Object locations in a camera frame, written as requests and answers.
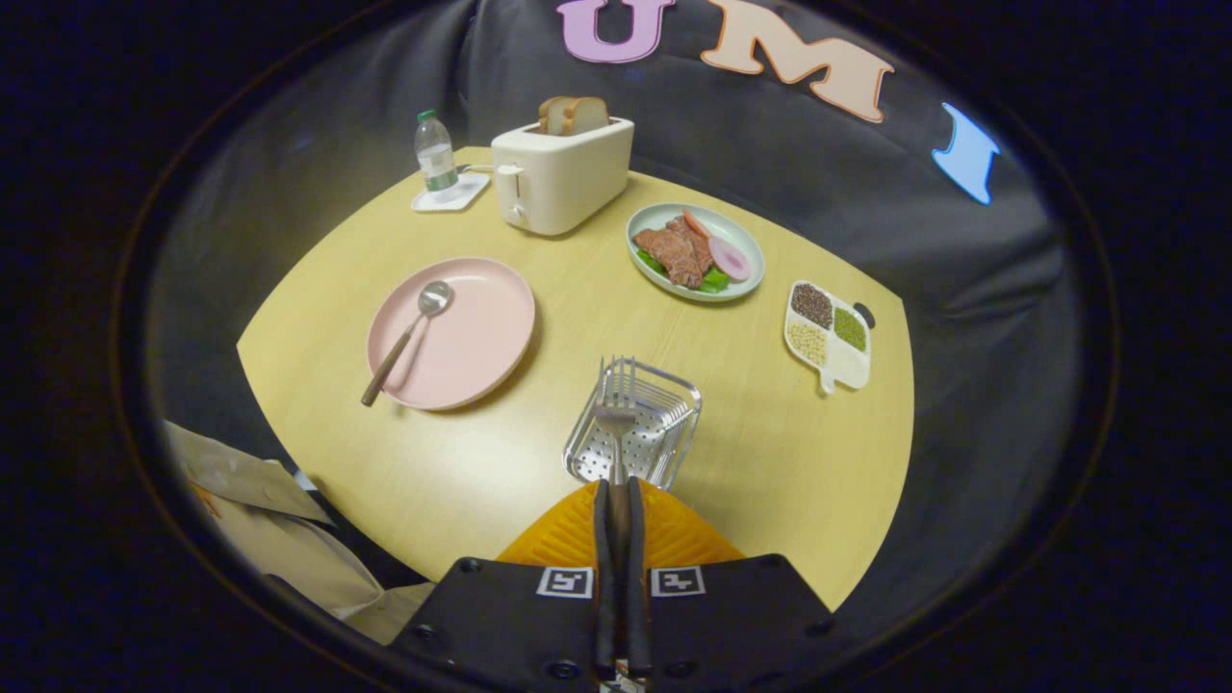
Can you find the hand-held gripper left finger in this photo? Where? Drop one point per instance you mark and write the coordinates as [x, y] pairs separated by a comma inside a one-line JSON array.
[[500, 626]]

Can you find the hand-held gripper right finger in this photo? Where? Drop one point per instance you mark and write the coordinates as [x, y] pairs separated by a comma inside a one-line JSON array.
[[731, 626]]

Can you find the clear perforated plastic basket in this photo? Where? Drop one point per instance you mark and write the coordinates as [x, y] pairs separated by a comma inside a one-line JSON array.
[[664, 423]]

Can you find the white divided seasoning dish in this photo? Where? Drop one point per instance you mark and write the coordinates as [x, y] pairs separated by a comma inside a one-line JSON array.
[[847, 361]]

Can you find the pink round plate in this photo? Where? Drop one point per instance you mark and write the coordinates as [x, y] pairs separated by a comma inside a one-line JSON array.
[[472, 337]]

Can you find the green lettuce leaves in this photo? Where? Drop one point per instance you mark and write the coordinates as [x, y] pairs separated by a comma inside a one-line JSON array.
[[714, 281]]

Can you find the pink ham slice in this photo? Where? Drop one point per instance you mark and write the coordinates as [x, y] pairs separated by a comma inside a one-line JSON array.
[[729, 258]]

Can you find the brown meat slices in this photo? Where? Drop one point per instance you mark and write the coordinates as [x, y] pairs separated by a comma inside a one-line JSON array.
[[674, 250]]

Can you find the pale green oval plate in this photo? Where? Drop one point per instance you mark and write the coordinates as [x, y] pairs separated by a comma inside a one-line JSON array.
[[746, 245]]

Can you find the orange carrot slice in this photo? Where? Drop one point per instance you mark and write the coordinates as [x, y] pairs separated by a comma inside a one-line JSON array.
[[695, 223]]

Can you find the black backdrop cloth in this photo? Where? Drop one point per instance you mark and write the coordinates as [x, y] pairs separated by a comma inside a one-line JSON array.
[[962, 269]]

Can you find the white square coaster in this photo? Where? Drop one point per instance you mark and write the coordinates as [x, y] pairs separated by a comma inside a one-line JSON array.
[[472, 192]]

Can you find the cream white toaster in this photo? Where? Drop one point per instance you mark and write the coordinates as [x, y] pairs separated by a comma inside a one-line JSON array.
[[568, 178]]

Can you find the clear plastic water bottle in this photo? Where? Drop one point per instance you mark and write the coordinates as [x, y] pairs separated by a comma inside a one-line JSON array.
[[436, 159]]

